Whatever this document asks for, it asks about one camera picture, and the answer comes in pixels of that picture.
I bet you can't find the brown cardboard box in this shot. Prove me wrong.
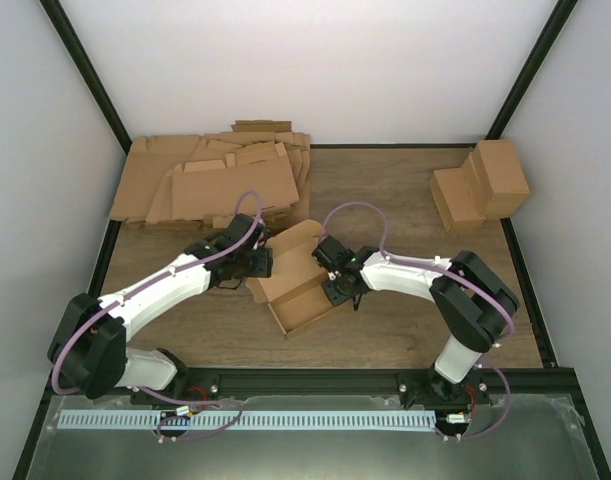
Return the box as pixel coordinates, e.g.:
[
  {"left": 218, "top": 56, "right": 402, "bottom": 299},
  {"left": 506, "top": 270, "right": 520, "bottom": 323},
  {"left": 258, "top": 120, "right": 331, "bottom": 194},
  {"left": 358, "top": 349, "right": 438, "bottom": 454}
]
[{"left": 246, "top": 219, "right": 350, "bottom": 339}]

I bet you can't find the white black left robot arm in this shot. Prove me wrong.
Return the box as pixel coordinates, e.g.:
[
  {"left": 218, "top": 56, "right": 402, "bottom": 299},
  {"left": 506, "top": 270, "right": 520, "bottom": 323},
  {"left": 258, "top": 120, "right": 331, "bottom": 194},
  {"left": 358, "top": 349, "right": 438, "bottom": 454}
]
[{"left": 47, "top": 214, "right": 273, "bottom": 404}]

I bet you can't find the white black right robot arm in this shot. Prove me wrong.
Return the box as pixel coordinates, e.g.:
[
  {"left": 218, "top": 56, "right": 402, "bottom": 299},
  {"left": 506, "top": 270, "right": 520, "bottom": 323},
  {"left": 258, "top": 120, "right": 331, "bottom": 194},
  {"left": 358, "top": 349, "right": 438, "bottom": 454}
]
[{"left": 312, "top": 236, "right": 520, "bottom": 403}]

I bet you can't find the low folded cardboard box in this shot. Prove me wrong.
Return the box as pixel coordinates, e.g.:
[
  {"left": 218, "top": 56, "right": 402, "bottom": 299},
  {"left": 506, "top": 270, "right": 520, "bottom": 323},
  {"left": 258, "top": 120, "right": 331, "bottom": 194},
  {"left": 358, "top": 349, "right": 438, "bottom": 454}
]
[{"left": 429, "top": 168, "right": 485, "bottom": 232}]

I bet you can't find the tall folded cardboard box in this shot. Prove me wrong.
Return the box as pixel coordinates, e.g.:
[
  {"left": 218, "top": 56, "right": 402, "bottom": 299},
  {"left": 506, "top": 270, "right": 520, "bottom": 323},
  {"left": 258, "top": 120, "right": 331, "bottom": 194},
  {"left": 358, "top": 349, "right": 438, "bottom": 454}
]
[{"left": 462, "top": 140, "right": 530, "bottom": 220}]

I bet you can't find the stack of flat cardboard blanks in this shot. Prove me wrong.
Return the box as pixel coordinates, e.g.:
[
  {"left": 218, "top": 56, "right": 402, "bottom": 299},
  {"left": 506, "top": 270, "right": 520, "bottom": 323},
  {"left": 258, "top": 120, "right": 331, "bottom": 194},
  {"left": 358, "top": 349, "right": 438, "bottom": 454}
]
[{"left": 110, "top": 120, "right": 311, "bottom": 229}]

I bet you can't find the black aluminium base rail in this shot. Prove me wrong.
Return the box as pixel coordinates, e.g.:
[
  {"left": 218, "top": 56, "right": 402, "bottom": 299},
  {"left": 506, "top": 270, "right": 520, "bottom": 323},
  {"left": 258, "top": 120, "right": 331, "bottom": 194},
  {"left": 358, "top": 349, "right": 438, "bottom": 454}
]
[{"left": 47, "top": 367, "right": 579, "bottom": 407}]

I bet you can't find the light blue slotted cable duct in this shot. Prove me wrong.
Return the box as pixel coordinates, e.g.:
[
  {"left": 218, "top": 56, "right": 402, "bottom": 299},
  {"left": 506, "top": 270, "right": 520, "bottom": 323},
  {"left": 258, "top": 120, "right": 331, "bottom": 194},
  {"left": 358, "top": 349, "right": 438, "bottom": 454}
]
[{"left": 57, "top": 410, "right": 436, "bottom": 433}]

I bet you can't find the black left frame post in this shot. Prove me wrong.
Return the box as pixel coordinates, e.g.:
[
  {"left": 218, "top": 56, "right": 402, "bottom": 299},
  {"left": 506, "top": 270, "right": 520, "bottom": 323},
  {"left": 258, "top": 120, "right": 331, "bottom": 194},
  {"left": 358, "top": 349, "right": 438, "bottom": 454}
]
[{"left": 39, "top": 0, "right": 132, "bottom": 154}]

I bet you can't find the black frame post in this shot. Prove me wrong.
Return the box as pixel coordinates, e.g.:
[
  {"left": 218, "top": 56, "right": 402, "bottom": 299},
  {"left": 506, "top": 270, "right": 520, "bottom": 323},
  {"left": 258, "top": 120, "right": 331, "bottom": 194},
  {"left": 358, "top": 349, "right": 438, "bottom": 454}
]
[
  {"left": 39, "top": 0, "right": 132, "bottom": 154},
  {"left": 485, "top": 0, "right": 578, "bottom": 140}
]

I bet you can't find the black right frame post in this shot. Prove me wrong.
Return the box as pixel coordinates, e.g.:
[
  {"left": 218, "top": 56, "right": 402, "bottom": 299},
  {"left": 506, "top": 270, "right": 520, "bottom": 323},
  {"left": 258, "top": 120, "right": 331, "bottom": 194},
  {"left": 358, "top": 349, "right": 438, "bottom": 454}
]
[{"left": 485, "top": 0, "right": 578, "bottom": 140}]

